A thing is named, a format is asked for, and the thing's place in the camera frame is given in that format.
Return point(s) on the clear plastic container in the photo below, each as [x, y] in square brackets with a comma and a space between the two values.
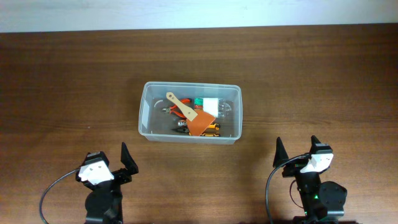
[157, 125]

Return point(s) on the screwdriver set clear pack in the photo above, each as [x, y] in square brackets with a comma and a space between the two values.
[217, 107]

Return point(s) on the orange black long-nose pliers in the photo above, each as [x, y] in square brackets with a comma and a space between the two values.
[211, 131]

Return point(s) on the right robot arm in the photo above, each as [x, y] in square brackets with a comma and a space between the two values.
[322, 202]

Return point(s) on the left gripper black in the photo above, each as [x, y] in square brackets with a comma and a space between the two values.
[125, 176]

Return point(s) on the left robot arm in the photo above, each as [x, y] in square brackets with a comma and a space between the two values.
[104, 204]

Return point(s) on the orange scraper wooden handle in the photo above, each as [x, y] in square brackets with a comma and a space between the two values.
[197, 120]

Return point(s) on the red handled side cutters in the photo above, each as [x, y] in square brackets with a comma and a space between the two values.
[175, 110]

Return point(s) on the orange bit holder strip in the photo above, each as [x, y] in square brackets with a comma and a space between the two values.
[182, 123]

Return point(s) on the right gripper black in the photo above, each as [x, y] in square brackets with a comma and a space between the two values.
[293, 167]

